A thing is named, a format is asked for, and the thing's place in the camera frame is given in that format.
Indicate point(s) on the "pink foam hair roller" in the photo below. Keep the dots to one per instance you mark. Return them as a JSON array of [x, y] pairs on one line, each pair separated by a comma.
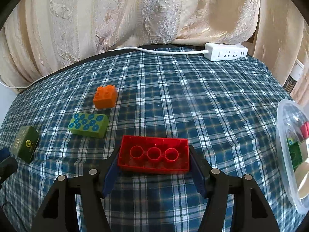
[[305, 130]]

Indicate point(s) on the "white power strip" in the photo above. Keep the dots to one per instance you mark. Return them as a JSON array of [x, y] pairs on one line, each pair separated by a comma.
[[224, 53]]

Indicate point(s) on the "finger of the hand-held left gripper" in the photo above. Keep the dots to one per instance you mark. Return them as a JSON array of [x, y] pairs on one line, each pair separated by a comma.
[[8, 166]]

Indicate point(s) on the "long white cardboard box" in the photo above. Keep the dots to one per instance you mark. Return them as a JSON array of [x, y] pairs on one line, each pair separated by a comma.
[[304, 174]]

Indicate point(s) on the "cream patterned curtain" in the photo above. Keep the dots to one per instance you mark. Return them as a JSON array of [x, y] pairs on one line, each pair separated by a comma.
[[277, 29], [120, 17]]

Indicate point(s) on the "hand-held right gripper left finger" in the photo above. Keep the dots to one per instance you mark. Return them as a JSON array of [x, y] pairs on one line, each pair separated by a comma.
[[112, 176]]

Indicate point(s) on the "blue plaid tablecloth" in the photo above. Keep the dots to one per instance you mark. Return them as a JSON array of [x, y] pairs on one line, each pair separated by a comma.
[[169, 101]]

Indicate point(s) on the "orange toy block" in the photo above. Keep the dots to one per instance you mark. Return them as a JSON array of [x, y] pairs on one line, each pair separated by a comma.
[[105, 99]]

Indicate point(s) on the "dark green small box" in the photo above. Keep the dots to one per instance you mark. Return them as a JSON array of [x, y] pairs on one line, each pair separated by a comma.
[[24, 145]]

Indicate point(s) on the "pink and green toy block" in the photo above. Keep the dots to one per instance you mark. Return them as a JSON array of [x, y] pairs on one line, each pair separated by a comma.
[[295, 158]]

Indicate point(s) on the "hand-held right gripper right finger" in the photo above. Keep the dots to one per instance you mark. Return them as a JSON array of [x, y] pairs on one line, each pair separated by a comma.
[[199, 176]]

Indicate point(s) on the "clear plastic bowl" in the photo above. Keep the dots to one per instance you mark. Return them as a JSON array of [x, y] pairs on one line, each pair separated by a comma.
[[282, 130]]

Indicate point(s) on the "red transparent toy block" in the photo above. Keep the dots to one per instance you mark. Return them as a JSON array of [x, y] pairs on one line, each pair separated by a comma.
[[135, 142]]

